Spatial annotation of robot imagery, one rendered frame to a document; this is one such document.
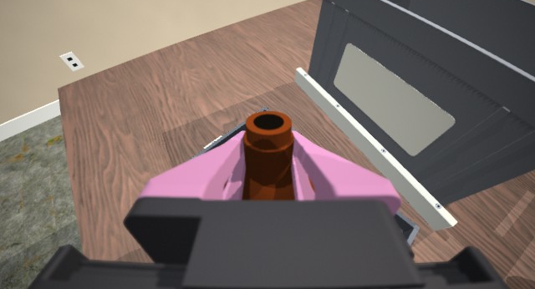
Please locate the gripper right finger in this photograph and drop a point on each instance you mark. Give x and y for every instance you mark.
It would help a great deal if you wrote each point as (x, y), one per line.
(335, 178)

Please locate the grey tray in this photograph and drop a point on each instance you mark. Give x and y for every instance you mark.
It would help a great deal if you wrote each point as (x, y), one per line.
(408, 228)

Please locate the brown glass bottle with red label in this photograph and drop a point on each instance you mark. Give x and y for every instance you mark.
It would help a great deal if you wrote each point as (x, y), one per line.
(268, 149)

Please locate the dark grey divided crate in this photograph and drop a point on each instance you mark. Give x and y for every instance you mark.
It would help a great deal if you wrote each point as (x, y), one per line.
(459, 119)

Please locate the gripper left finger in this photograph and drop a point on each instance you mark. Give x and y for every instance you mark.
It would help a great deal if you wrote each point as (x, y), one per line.
(205, 175)

